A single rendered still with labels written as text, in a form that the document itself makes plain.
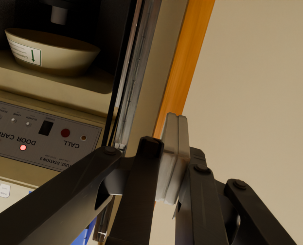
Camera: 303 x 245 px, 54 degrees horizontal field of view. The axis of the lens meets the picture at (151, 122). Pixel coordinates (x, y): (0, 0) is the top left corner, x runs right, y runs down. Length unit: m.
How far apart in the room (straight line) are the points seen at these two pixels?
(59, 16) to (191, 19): 0.29
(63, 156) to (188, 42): 0.25
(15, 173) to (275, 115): 0.76
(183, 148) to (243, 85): 0.80
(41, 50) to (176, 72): 0.25
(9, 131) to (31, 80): 0.10
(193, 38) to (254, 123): 0.63
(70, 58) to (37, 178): 0.22
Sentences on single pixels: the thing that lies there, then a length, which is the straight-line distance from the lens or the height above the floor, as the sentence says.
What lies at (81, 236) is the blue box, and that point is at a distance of 0.50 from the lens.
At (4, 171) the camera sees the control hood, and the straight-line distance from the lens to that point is 0.49.
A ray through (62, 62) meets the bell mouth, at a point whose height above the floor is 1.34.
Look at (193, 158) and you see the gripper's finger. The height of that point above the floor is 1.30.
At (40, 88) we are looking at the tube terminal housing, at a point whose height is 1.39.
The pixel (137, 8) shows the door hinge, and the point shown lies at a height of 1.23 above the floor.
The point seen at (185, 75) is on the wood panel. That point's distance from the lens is 0.39.
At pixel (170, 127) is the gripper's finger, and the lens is 0.18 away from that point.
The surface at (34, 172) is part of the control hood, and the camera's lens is 0.47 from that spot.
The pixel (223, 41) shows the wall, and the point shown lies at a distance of 0.92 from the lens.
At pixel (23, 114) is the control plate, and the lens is 0.52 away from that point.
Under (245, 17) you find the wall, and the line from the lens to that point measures 0.92.
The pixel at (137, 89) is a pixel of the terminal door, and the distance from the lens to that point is 0.16.
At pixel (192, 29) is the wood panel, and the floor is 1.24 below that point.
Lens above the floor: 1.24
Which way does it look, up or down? 19 degrees up
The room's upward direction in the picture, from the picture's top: 165 degrees counter-clockwise
